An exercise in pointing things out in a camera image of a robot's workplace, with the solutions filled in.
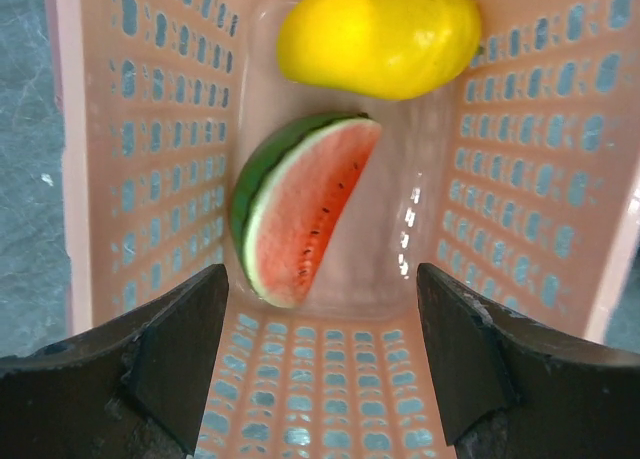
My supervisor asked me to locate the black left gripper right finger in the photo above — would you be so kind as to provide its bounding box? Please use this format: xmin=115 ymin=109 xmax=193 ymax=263
xmin=416 ymin=263 xmax=639 ymax=458

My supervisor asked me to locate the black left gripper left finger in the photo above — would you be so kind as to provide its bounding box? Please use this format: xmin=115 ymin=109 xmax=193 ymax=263
xmin=1 ymin=265 xmax=229 ymax=458

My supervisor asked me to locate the pink plastic basket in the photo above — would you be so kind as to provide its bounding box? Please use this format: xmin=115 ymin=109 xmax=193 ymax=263
xmin=45 ymin=0 xmax=639 ymax=458

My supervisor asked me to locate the toy peach slice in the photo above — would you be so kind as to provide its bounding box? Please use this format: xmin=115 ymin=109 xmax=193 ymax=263
xmin=229 ymin=112 xmax=383 ymax=309

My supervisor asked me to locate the yellow toy mango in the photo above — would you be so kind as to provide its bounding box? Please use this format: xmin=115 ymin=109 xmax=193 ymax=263
xmin=277 ymin=0 xmax=482 ymax=101

